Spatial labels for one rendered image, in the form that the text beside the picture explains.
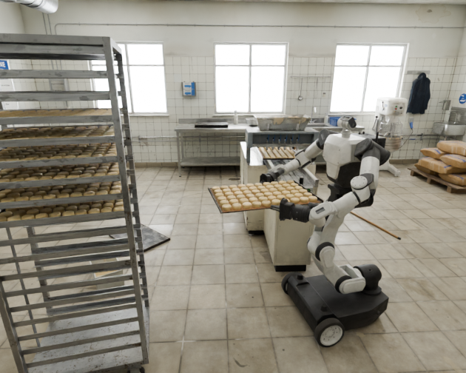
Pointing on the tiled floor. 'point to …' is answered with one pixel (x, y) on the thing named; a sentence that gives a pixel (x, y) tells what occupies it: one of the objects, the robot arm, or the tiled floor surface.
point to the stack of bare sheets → (153, 239)
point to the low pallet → (445, 182)
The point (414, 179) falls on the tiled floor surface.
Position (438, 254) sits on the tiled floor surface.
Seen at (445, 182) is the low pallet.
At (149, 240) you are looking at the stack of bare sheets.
